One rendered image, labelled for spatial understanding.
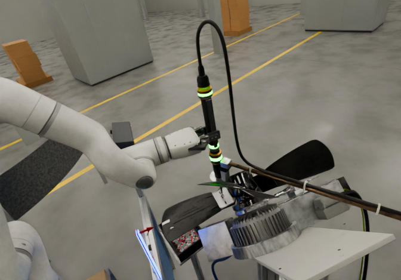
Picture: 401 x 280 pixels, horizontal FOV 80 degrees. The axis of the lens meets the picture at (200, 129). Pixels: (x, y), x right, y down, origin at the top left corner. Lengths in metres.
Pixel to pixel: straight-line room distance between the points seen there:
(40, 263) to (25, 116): 0.52
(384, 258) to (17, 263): 2.23
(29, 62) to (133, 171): 8.07
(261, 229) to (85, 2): 6.41
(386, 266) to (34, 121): 2.29
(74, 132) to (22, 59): 7.97
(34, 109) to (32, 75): 8.05
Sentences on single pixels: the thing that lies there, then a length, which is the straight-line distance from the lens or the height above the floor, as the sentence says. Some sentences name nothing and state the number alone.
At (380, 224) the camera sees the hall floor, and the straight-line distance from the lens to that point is 2.58.
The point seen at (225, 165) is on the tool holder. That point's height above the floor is 1.39.
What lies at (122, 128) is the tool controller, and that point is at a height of 1.24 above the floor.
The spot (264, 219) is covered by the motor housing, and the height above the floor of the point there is 1.18.
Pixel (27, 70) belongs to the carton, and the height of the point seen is 0.48.
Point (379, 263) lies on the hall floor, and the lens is 2.37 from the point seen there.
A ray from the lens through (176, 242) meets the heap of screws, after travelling 1.33.
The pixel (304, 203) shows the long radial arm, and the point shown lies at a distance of 1.07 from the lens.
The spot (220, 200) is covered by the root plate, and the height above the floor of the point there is 1.19.
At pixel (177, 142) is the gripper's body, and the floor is 1.53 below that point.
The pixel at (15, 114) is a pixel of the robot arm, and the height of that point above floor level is 1.76.
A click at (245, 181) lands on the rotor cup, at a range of 0.97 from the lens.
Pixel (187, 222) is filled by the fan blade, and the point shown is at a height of 1.18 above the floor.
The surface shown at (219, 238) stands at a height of 1.02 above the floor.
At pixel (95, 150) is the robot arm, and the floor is 1.61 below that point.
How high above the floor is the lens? 1.94
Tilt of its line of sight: 32 degrees down
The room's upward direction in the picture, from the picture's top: 11 degrees counter-clockwise
